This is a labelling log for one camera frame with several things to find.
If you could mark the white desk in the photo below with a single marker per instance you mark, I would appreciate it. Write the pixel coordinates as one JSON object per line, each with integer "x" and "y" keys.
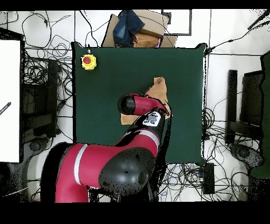
{"x": 10, "y": 84}

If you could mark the green cloth on side table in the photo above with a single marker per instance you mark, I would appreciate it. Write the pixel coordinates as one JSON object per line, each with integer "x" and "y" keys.
{"x": 266, "y": 105}

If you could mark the black pedestal leg with knob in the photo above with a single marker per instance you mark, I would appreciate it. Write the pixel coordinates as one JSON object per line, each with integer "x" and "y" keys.
{"x": 242, "y": 153}
{"x": 35, "y": 146}

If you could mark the blue denim jeans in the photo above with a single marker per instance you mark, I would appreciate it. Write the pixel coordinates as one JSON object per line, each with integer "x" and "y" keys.
{"x": 126, "y": 27}

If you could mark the dark square frame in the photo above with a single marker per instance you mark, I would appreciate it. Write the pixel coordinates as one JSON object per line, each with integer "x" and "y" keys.
{"x": 179, "y": 33}

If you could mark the brown cardboard box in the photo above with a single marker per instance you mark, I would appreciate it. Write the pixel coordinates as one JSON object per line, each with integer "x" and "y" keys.
{"x": 153, "y": 23}

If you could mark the yellow emergency stop button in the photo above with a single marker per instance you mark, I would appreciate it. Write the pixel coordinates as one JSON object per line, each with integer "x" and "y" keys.
{"x": 88, "y": 61}

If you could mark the dark rod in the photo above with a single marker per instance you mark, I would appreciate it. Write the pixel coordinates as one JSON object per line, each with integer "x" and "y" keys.
{"x": 258, "y": 20}

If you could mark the dark green tablecloth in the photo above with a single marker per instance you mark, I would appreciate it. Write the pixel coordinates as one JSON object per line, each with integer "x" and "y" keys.
{"x": 105, "y": 84}

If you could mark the black equipment stand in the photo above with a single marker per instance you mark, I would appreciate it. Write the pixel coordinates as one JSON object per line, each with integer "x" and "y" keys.
{"x": 52, "y": 95}

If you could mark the black power strip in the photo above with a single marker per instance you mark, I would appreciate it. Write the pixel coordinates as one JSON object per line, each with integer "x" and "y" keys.
{"x": 208, "y": 179}

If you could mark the long black bar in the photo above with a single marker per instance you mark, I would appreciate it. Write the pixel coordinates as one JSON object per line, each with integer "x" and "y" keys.
{"x": 231, "y": 105}

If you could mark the tan terry towel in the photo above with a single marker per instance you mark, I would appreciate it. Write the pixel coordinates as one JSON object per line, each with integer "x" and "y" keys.
{"x": 158, "y": 90}

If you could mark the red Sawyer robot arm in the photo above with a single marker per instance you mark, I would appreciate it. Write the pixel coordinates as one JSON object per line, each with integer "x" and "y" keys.
{"x": 95, "y": 160}

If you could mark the tan towel in box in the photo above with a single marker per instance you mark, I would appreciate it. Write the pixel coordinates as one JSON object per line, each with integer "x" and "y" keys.
{"x": 145, "y": 41}

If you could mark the black panel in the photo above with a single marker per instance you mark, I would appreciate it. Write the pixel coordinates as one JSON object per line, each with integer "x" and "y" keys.
{"x": 251, "y": 97}

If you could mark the black pen-like stick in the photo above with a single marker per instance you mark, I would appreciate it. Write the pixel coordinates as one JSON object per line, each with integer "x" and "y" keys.
{"x": 5, "y": 108}

